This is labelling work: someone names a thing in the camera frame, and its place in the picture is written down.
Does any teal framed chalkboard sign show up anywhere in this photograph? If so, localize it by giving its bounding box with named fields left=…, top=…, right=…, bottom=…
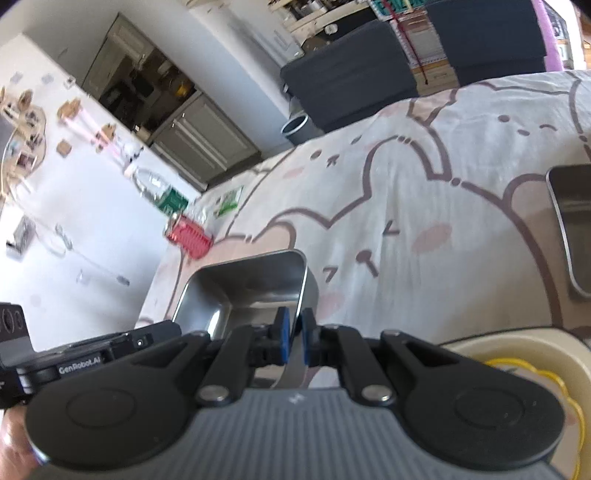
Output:
left=369, top=0, right=455, bottom=77

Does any white cable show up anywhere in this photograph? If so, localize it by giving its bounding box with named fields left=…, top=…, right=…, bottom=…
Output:
left=46, top=222, right=132, bottom=287

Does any red pole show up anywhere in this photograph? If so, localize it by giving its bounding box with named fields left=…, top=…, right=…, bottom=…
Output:
left=390, top=0, right=431, bottom=86

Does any person's left hand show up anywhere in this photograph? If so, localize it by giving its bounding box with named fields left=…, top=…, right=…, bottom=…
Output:
left=0, top=408, right=44, bottom=480

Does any grey kitchen cabinet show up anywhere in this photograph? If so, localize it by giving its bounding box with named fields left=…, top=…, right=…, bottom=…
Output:
left=150, top=92, right=262, bottom=192

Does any rectangular steel tray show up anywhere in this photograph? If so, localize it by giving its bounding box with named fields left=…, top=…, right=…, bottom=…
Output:
left=546, top=164, right=591, bottom=301

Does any cluttered kitchen counter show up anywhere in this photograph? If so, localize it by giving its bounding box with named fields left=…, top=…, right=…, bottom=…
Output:
left=268, top=0, right=384, bottom=34

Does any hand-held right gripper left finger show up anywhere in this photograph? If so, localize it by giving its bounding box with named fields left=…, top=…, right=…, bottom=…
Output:
left=111, top=307, right=291, bottom=408

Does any cream ceramic bowl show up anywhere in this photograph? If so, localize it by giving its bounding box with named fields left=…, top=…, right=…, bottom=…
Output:
left=434, top=325, right=591, bottom=480

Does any dark blue chair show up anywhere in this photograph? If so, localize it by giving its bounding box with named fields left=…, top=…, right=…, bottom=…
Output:
left=425, top=0, right=548, bottom=86
left=280, top=19, right=420, bottom=134

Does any purple cloth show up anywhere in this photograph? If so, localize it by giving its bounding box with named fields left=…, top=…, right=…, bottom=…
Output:
left=531, top=0, right=566, bottom=72

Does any clear plastic water bottle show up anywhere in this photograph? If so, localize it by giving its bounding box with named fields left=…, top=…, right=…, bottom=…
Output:
left=131, top=168, right=190, bottom=215

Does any pink wall ornament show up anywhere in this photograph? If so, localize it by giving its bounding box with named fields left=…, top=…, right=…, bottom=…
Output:
left=58, top=99, right=139, bottom=167

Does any square steel container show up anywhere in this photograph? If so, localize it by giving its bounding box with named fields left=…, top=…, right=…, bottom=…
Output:
left=172, top=249, right=320, bottom=391

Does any grey trash bin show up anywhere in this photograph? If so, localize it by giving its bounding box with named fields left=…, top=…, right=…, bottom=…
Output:
left=281, top=113, right=324, bottom=145

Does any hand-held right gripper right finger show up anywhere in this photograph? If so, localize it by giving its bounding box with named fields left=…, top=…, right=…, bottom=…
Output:
left=298, top=308, right=481, bottom=408

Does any red box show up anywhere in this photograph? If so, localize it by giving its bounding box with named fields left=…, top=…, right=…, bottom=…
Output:
left=165, top=215, right=214, bottom=260

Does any green packet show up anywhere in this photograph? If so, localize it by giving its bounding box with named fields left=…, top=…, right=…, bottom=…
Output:
left=216, top=185, right=245, bottom=217

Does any wooden photo board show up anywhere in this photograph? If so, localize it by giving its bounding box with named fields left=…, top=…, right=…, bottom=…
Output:
left=0, top=85, right=49, bottom=199

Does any bear printed tablecloth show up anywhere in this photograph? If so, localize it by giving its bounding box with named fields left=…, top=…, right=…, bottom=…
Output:
left=139, top=69, right=591, bottom=480

